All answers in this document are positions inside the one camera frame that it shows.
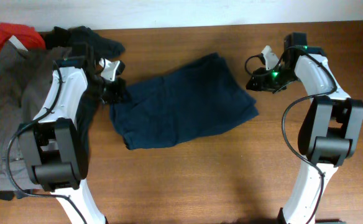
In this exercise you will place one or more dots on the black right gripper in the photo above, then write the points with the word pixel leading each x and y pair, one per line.
pixel 261 82

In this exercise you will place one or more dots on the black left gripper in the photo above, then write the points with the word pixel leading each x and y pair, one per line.
pixel 120 89

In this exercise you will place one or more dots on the navy blue shorts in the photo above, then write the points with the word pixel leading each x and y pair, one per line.
pixel 200 99

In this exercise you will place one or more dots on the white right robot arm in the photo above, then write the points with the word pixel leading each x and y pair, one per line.
pixel 330 131

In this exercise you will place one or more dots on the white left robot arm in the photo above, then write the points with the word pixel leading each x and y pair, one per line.
pixel 55 157

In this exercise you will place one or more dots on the dark green black garment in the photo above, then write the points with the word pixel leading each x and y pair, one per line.
pixel 103 48

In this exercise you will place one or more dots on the grey trousers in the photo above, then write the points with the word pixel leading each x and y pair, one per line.
pixel 25 80

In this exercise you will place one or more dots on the red garment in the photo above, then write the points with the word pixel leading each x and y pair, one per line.
pixel 27 35

